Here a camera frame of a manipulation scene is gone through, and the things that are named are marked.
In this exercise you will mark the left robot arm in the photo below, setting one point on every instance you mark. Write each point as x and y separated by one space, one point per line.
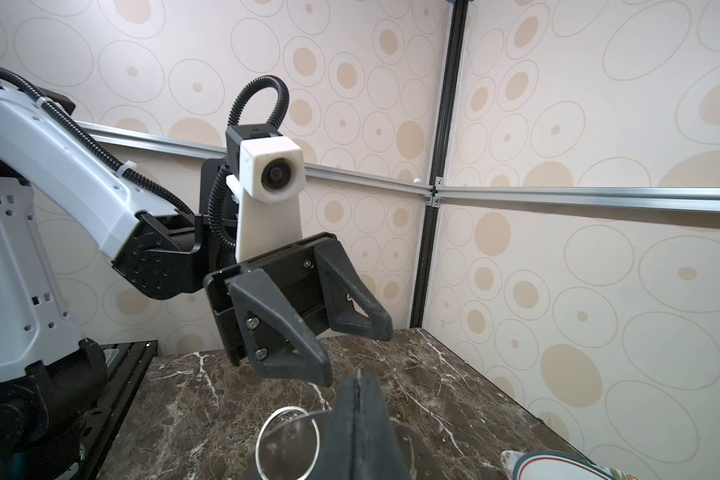
51 374

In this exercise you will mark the white plate with rim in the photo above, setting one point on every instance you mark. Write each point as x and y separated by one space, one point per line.
553 466

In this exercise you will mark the floral rectangular tray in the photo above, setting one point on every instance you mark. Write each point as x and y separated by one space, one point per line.
509 458

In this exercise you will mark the diagonal aluminium rail left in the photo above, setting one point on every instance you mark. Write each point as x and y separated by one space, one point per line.
143 141

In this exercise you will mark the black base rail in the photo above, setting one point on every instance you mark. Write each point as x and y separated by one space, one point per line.
127 364

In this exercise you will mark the metal key organizer plate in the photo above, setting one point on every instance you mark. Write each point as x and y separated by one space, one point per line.
288 445

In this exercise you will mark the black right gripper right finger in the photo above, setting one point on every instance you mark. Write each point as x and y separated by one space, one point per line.
378 453

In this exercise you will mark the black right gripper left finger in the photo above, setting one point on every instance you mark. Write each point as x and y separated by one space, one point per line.
336 456

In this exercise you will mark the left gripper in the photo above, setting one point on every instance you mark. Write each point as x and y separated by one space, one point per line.
269 288

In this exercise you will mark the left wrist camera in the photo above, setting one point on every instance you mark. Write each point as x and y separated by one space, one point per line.
269 214

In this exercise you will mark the horizontal aluminium rail back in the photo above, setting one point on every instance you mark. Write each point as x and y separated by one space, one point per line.
695 199

